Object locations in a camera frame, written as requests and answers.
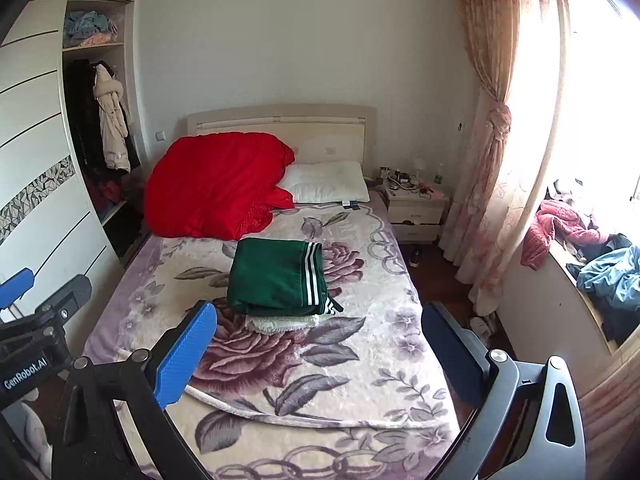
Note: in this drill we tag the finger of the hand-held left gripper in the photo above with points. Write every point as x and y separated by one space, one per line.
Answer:
65 297
15 287

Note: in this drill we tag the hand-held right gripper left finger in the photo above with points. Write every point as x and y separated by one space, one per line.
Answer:
185 355

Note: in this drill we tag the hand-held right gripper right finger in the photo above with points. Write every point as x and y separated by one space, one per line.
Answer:
450 355

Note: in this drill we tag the green varsity jacket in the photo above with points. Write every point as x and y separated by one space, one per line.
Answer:
270 275

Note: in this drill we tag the red folded clothes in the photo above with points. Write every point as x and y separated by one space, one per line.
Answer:
109 192

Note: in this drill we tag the blue clothes pile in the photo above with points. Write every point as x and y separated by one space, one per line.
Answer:
87 25

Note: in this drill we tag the white slipper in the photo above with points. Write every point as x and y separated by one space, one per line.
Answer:
478 331
490 322

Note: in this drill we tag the white knitted garment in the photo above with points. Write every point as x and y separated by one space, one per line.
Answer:
280 324

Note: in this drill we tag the dark shoe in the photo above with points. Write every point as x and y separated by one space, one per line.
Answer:
415 257

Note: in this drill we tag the black folded garment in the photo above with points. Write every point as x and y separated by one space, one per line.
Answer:
334 306

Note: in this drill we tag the floral purple blanket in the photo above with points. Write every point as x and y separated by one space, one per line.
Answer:
325 385

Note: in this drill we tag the beige nightstand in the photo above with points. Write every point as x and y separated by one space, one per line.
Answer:
415 212

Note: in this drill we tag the white sliding-door wardrobe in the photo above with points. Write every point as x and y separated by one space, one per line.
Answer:
40 135

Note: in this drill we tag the pink fluffy garment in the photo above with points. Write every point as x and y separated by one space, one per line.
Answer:
555 222

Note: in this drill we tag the red quilt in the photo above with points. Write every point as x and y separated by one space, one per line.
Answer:
215 185

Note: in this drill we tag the blue crumpled garment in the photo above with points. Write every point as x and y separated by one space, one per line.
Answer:
612 285

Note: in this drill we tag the small green bottle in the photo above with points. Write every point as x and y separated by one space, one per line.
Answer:
439 176

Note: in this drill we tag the cream hanging coat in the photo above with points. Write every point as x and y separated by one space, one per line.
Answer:
112 120

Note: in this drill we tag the small white table lamp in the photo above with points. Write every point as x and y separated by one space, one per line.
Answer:
420 164

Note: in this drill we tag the white pillow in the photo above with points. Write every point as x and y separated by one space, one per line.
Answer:
327 182

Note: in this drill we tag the pink floral curtain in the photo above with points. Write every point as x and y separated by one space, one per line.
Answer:
495 135

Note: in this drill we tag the beige wooden bed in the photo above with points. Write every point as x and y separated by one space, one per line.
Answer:
320 130

